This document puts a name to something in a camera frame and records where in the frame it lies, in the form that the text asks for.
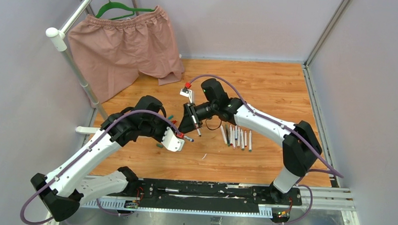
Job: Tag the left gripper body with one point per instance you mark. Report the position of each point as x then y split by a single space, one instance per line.
155 128

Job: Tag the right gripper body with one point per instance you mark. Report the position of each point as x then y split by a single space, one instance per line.
200 112

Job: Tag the grey capped marker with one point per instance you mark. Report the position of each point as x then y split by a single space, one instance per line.
188 138

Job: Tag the clear green gel pen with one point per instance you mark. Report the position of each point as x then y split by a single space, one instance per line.
227 134

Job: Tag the yellow capped white marker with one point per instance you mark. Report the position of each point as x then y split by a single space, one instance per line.
223 135

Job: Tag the white acrylic marker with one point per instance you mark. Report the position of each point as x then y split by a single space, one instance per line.
232 142

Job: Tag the blue capped white marker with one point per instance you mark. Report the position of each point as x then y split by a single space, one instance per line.
235 132

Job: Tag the green capped white marker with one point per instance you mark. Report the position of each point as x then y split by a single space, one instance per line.
242 140

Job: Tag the red capped white marker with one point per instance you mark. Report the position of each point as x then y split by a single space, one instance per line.
245 139

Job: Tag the teal capped white marker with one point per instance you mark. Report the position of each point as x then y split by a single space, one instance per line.
250 140

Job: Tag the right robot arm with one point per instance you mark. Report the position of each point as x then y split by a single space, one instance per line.
298 141

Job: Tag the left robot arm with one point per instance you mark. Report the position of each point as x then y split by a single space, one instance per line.
65 189

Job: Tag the pink shorts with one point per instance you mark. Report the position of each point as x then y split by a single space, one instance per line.
111 54

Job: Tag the green clothes hanger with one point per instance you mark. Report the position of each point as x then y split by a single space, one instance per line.
129 11

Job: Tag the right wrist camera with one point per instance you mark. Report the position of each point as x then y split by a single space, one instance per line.
188 93

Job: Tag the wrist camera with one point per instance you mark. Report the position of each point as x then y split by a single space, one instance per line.
171 142
188 93

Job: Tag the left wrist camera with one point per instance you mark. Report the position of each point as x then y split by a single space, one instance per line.
171 142

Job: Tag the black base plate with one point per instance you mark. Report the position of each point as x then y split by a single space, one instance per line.
208 196

